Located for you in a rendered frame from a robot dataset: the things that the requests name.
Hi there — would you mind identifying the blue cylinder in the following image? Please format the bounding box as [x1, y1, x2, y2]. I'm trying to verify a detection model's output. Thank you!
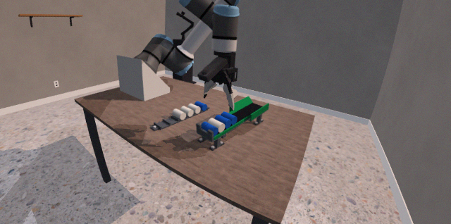
[202, 122, 218, 136]
[221, 111, 237, 125]
[195, 101, 207, 111]
[214, 115, 231, 129]

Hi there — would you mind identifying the cream cylinder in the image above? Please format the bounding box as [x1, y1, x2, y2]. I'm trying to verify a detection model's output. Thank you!
[208, 118, 225, 132]
[172, 109, 186, 120]
[188, 104, 201, 114]
[180, 106, 194, 117]

